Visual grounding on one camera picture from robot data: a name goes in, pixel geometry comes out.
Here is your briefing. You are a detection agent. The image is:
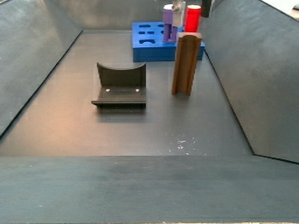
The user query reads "purple pentagon peg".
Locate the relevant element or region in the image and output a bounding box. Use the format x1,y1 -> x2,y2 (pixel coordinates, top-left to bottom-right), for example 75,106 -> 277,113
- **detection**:
163,4 -> 178,43

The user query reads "red hexagon peg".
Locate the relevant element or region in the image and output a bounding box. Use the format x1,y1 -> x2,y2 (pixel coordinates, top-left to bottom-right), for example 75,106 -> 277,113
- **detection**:
185,5 -> 202,32

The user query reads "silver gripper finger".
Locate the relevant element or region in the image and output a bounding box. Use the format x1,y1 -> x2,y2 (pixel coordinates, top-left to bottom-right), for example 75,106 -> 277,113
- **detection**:
173,0 -> 186,27
201,0 -> 213,18

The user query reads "blue shape-sorter block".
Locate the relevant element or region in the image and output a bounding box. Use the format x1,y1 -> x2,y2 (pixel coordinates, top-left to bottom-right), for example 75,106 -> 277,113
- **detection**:
131,21 -> 206,63

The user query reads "dark grey curved fixture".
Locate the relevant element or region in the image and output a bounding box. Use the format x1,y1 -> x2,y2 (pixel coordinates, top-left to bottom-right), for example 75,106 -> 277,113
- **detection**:
91,63 -> 146,108

